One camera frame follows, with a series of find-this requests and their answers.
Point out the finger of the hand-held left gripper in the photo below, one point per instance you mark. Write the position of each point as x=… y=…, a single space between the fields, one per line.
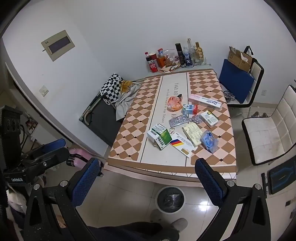
x=55 y=155
x=54 y=143

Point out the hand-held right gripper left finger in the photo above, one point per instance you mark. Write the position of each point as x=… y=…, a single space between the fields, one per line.
x=85 y=183

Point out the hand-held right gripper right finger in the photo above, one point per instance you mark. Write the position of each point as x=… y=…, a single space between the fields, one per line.
x=208 y=183

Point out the white round waste bin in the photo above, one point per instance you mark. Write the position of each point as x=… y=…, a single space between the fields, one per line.
x=171 y=201

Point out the blue tissue packet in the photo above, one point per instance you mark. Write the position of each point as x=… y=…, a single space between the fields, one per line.
x=208 y=140

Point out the white box with striped corner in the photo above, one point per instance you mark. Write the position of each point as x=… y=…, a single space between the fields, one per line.
x=182 y=146

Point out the cream medicine box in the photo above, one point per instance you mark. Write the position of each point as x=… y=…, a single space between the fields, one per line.
x=192 y=134

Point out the large silver blister pack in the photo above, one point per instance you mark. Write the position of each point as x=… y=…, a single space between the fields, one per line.
x=179 y=120

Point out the wooden table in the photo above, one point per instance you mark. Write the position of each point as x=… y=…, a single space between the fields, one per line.
x=161 y=178

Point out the person's right grey shoe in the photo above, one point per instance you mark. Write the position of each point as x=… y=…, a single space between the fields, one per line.
x=179 y=223

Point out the small green white medicine box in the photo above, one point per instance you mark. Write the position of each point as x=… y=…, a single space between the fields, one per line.
x=209 y=118

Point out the small silver blister pack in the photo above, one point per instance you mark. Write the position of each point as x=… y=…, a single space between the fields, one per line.
x=196 y=118

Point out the person's black trousers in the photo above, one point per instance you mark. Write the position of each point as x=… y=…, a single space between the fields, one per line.
x=129 y=233

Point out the black blue fitness board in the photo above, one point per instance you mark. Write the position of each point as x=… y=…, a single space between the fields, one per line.
x=281 y=173

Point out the small red box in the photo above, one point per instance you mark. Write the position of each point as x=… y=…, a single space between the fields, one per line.
x=195 y=109

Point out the white blue milk carton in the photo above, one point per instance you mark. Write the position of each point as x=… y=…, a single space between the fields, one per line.
x=187 y=109

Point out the black white checkered cloth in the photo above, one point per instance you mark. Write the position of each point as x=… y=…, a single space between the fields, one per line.
x=111 y=89

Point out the white padded chair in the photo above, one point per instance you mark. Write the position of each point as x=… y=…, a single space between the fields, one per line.
x=270 y=134

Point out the long pink white toothpaste box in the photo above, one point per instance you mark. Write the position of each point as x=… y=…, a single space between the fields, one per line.
x=205 y=102

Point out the grey cloth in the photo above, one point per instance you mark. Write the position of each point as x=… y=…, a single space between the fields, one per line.
x=124 y=102

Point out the orange plastic bag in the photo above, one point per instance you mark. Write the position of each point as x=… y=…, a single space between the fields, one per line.
x=174 y=104

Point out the silver metal object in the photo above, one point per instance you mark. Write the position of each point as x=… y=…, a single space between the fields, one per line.
x=229 y=96

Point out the checkered pink brown tablecloth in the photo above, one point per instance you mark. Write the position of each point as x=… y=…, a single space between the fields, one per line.
x=138 y=104

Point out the yellow cloth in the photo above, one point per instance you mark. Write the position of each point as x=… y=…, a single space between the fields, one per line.
x=127 y=85

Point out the brown paper sheet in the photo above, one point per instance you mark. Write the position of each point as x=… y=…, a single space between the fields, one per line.
x=168 y=69

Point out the cola bottle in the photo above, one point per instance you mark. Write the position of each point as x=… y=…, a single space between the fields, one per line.
x=152 y=66

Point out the dark glass bottle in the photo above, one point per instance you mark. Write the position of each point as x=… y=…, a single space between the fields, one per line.
x=186 y=58

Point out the cardboard box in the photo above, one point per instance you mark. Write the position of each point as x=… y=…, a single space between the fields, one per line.
x=239 y=59

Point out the clear plastic snack bag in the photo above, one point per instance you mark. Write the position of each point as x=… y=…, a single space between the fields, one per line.
x=170 y=59

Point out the gold capped glass bottle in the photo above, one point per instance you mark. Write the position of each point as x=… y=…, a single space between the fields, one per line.
x=198 y=53

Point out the red paper cup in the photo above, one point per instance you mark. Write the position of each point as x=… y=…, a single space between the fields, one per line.
x=153 y=56

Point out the tall black can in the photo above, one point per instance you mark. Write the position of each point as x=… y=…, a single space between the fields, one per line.
x=178 y=53

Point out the tall clear glass bottle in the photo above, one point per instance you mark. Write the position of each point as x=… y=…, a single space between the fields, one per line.
x=190 y=46

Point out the beige wall switch plate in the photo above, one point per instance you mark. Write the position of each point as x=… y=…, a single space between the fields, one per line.
x=43 y=90

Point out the beige wall electrical panel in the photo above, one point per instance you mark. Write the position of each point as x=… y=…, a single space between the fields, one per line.
x=57 y=45

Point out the white wall socket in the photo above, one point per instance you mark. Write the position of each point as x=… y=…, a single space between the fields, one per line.
x=263 y=92

